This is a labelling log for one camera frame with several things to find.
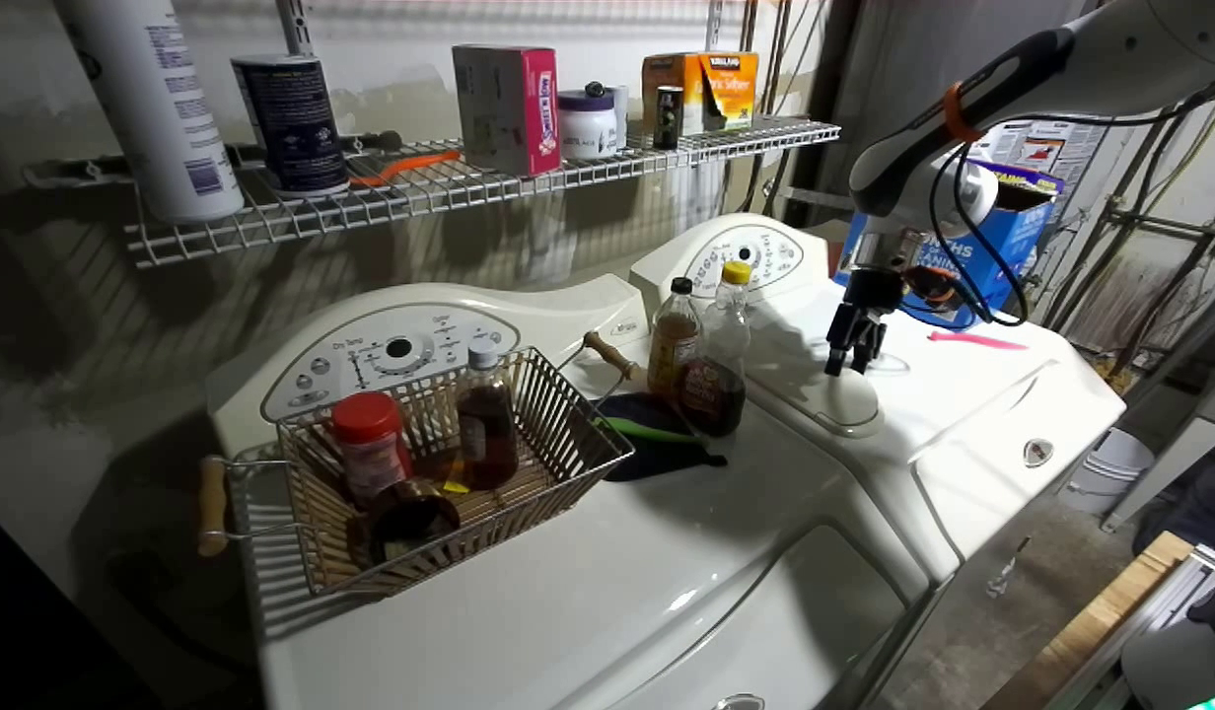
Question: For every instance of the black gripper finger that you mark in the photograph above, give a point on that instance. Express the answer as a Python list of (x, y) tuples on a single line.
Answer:
[(838, 339), (869, 345)]

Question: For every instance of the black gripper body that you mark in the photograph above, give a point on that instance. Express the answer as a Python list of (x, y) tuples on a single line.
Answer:
[(874, 293)]

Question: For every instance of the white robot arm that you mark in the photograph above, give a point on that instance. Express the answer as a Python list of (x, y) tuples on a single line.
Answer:
[(1121, 60)]

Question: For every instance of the white dryer machine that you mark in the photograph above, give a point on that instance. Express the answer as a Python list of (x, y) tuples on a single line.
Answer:
[(947, 439)]

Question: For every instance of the white washing machine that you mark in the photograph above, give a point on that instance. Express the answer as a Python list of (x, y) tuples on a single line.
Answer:
[(766, 577)]

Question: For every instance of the pink pen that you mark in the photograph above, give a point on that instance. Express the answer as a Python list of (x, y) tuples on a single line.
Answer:
[(976, 340)]

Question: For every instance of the blue cardboard box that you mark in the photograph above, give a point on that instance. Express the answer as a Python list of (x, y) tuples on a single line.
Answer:
[(974, 232)]

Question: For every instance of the clear bottle yellow cap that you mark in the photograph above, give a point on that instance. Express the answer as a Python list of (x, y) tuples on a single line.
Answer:
[(728, 319)]

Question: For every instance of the dark round jar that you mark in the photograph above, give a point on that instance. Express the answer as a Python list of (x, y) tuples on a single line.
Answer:
[(713, 398)]

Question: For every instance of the brown sauce bottle black cap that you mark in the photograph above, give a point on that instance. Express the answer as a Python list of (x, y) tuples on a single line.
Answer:
[(678, 327)]

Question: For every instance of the black pouch green stripe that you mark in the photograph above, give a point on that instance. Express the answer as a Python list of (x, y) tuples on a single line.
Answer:
[(658, 436)]

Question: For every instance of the orange yellow box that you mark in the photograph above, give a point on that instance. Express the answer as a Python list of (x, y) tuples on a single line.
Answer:
[(695, 94)]

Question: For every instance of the white jar dark lid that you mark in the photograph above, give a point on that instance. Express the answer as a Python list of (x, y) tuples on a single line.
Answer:
[(591, 123)]

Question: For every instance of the dark sauce bottle in basket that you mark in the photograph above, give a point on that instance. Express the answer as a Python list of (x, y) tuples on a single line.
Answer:
[(487, 420)]

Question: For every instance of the wooden plank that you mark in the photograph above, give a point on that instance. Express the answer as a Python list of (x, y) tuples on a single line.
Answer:
[(1092, 631)]

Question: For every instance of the pink and grey box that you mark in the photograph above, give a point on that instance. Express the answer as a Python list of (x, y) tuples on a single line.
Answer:
[(506, 101)]

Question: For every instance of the orange tool on shelf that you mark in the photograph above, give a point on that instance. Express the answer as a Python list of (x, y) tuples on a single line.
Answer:
[(403, 169)]

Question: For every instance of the dark round item in basket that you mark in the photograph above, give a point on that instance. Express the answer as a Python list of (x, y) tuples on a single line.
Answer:
[(399, 514)]

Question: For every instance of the red lid spice jar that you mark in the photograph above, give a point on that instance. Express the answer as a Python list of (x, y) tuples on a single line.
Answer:
[(369, 431)]

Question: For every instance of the dark cylindrical canister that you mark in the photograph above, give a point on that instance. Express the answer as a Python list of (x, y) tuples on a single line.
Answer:
[(291, 111)]

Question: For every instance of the large white bottle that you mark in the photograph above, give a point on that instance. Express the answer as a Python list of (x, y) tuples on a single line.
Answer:
[(151, 94)]

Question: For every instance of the white wire shelf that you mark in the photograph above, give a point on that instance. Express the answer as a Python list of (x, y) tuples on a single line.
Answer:
[(449, 187)]

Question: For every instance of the metal wire basket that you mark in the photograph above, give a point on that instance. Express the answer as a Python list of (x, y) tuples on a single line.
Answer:
[(318, 546)]

